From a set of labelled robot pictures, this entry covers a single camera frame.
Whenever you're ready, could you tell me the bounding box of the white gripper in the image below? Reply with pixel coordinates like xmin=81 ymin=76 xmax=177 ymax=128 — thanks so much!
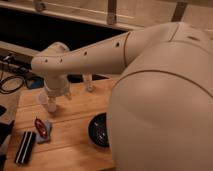
xmin=44 ymin=75 xmax=72 ymax=112

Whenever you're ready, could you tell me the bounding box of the red pepper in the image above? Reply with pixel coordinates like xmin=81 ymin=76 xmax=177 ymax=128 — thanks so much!
xmin=34 ymin=118 xmax=47 ymax=139

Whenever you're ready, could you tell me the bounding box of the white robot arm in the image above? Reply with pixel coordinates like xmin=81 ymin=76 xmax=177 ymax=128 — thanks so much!
xmin=31 ymin=22 xmax=213 ymax=171

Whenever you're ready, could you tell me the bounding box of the black ceramic bowl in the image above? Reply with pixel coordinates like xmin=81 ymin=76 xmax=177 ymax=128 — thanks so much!
xmin=88 ymin=113 xmax=109 ymax=148

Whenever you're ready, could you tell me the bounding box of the white paper cup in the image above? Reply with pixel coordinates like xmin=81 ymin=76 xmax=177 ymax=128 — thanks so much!
xmin=38 ymin=91 xmax=52 ymax=112

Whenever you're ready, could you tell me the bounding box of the blue object on floor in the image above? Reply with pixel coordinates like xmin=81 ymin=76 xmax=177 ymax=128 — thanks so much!
xmin=29 ymin=78 xmax=44 ymax=89

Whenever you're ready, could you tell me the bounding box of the small clear bottle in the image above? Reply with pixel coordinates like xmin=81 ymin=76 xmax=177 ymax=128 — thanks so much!
xmin=83 ymin=74 xmax=94 ymax=92

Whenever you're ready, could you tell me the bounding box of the wooden board table top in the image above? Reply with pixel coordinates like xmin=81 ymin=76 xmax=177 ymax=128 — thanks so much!
xmin=4 ymin=79 xmax=115 ymax=171

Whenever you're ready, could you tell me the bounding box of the black white striped block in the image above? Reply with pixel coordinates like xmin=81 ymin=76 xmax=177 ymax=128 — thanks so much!
xmin=14 ymin=131 xmax=36 ymax=164

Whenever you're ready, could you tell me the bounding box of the black coiled cable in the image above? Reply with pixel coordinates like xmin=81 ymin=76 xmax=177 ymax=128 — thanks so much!
xmin=0 ymin=63 xmax=29 ymax=95

